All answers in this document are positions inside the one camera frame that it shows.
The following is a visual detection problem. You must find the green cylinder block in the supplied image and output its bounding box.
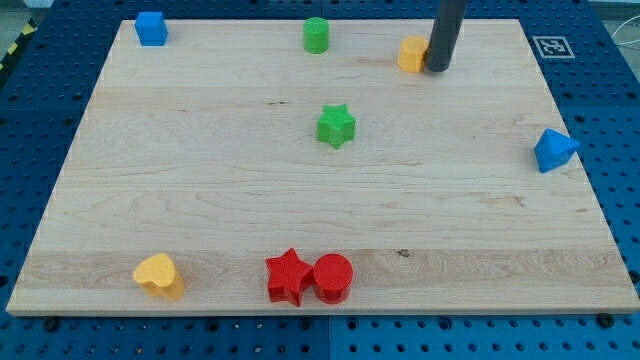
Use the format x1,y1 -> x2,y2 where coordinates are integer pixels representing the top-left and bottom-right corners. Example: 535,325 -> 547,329
303,17 -> 330,54

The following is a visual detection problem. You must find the green star block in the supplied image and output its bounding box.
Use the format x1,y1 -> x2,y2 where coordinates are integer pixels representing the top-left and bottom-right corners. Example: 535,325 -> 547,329
317,104 -> 356,149

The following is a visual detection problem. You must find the yellow heart block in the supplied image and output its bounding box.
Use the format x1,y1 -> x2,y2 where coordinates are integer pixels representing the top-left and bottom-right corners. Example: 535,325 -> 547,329
133,253 -> 185,301

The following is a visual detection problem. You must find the blue cube block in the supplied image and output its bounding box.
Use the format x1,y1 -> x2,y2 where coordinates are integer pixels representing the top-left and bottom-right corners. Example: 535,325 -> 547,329
134,11 -> 168,46

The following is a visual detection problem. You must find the white cable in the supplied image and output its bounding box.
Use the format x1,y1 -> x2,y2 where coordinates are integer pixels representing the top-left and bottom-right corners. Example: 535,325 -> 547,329
610,13 -> 640,51

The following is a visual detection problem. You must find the light wooden board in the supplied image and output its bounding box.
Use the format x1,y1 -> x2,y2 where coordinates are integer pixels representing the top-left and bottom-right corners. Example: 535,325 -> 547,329
7,19 -> 639,316

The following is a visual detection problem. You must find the red cylinder block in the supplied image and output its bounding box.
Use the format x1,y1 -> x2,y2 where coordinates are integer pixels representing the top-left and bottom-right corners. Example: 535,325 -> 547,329
313,253 -> 354,304

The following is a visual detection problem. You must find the blue triangle block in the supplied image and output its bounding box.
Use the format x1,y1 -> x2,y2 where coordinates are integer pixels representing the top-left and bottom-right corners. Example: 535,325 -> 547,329
534,128 -> 580,173

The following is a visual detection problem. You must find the yellow hexagon block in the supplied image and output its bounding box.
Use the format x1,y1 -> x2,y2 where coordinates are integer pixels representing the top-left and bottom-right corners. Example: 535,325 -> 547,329
397,36 -> 428,73

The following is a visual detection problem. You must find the white fiducial marker tag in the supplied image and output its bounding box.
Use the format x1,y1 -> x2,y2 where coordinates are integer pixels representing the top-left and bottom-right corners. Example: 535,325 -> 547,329
532,35 -> 575,59

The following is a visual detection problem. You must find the yellow black hazard tape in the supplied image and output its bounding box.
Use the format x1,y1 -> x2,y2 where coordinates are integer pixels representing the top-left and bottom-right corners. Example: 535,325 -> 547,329
1,18 -> 38,75

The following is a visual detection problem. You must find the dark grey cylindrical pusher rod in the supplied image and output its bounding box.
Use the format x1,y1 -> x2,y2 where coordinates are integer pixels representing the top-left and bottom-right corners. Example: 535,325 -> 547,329
425,0 -> 469,73

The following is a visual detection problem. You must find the red star block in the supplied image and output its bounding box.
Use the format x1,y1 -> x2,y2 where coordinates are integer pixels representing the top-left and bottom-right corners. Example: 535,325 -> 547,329
265,248 -> 314,307

